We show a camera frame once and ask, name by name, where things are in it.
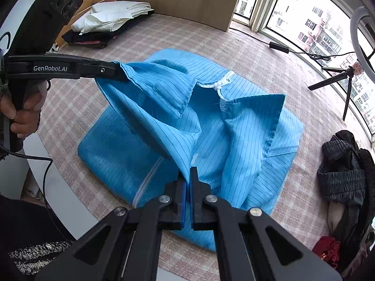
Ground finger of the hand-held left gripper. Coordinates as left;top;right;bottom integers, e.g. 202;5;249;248
79;60;129;82

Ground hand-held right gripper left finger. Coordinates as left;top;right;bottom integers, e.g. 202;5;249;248
34;172;188;281

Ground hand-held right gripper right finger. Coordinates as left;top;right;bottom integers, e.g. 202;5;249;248
190;167;343;281

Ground blue striped work coat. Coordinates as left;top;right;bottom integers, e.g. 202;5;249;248
78;48;305;252

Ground person's left hand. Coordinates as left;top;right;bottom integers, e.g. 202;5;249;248
0;80;49;138

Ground white folded cloth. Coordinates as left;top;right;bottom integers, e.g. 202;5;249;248
71;1;155;33

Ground red cloth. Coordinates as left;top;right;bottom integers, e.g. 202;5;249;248
312;236;342;270

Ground beige cloth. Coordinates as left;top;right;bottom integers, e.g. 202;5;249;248
327;201;349;235

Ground black shirred garment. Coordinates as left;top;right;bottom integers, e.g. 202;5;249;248
317;130;368;210

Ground dark grey garment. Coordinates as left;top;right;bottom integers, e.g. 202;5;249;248
334;149;375;280

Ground person's dark tweed-trimmed clothing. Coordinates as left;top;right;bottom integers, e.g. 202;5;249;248
0;195;78;277

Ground black tripod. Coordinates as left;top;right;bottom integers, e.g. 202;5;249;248
307;61;364;122

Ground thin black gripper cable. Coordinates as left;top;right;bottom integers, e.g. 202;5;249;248
0;145;77;240

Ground white window frame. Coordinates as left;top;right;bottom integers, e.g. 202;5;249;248
231;0;375;141

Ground black cable with inline switch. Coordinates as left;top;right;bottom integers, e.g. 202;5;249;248
229;28;356;62

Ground white ring light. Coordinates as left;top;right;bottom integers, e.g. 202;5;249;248
350;6;375;82

